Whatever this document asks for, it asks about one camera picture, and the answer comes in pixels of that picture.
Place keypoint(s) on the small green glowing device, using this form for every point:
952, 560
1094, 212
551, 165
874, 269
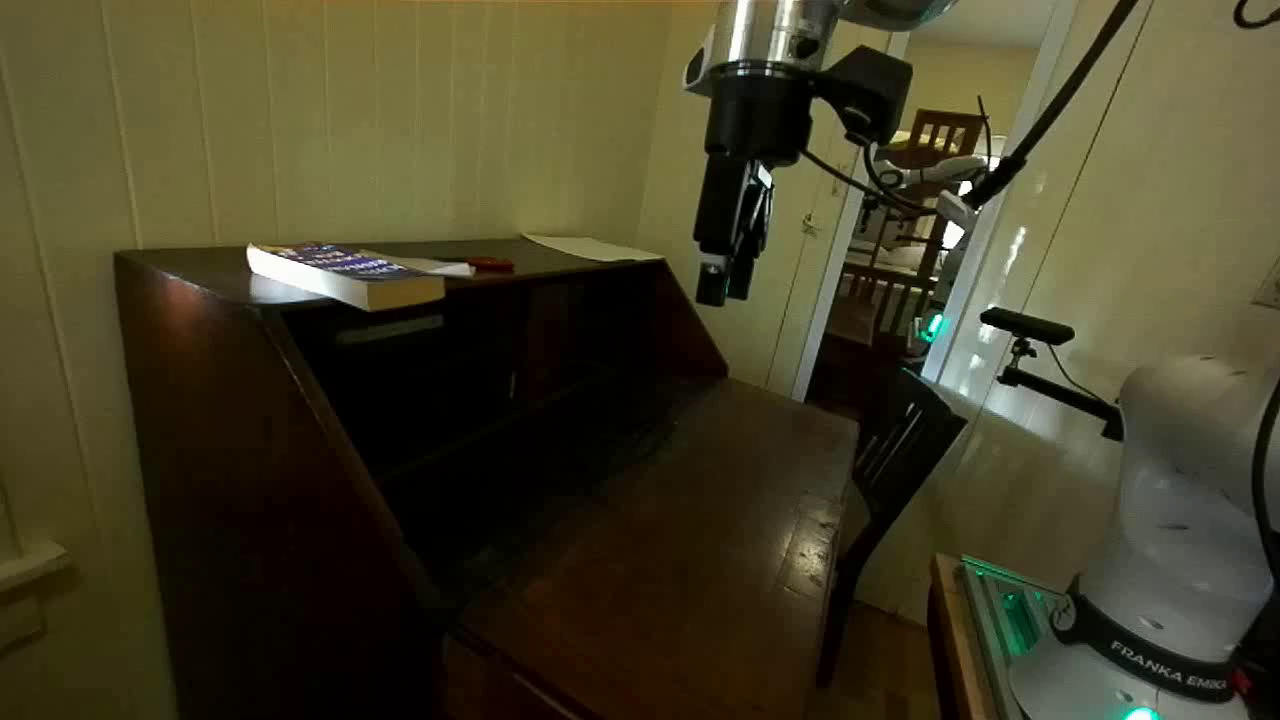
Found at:
932, 330

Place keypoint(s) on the dark wooden chair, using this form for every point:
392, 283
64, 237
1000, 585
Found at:
892, 444

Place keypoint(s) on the dark wooden secretary desk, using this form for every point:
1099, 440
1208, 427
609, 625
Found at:
641, 560

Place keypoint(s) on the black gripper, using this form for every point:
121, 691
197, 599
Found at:
755, 127

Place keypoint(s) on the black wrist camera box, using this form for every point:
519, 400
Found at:
864, 93

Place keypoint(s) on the white paper sheet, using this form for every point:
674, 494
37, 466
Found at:
585, 244

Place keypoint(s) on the white pen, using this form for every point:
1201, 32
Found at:
435, 267

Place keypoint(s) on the black camera on mount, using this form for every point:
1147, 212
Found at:
1034, 332

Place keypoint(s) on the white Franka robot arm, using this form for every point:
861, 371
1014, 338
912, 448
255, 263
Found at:
1180, 535

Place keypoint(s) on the thick paperback book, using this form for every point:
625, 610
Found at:
351, 275

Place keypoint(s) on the small red object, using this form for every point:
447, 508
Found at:
488, 267

